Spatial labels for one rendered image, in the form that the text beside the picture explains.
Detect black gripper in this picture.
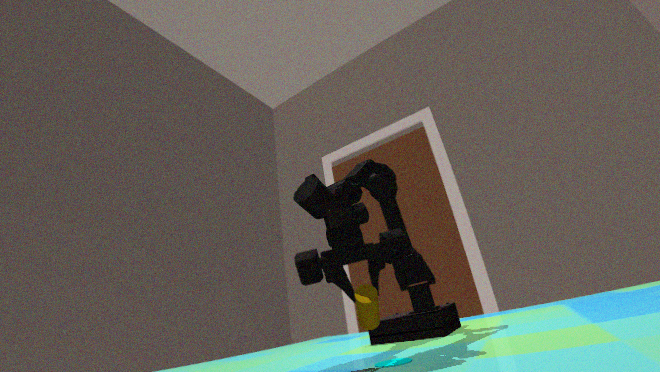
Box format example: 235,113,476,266
294,228,407,303

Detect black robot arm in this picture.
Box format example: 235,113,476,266
293,159,440,314

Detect yellow cylinder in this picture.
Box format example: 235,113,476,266
355,285,380,330

